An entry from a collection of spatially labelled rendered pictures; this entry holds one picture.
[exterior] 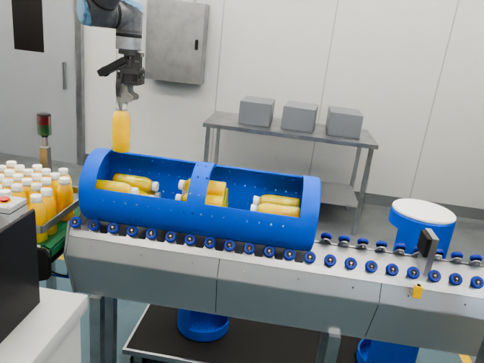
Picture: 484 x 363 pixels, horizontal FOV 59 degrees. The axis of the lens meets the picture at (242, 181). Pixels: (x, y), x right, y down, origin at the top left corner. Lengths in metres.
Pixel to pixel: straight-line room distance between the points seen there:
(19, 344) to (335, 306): 1.12
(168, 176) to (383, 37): 3.43
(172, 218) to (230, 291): 0.36
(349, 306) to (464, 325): 0.42
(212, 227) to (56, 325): 0.73
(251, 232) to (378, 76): 3.51
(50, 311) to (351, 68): 4.17
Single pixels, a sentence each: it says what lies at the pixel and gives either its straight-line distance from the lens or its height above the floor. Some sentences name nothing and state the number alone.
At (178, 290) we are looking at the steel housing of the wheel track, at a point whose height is 0.74.
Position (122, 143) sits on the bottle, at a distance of 1.68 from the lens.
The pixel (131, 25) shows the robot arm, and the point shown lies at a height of 1.70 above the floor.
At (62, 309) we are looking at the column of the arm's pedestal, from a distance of 1.07.
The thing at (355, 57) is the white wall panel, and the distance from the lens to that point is 4.81.
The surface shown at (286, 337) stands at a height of 0.15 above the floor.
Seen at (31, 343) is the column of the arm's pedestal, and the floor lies 1.10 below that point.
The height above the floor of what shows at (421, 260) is 0.97.
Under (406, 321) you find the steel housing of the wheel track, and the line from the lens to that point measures 1.80.
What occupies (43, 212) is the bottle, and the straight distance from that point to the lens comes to 1.74.
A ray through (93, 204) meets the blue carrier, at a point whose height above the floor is 1.06.
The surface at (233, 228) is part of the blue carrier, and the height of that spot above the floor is 1.05.
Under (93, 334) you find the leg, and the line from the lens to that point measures 2.04.
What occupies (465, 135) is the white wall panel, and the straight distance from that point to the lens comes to 5.19.
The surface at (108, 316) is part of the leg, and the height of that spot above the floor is 0.44.
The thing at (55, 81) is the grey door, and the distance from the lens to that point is 5.47.
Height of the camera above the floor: 1.71
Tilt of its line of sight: 19 degrees down
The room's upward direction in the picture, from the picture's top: 6 degrees clockwise
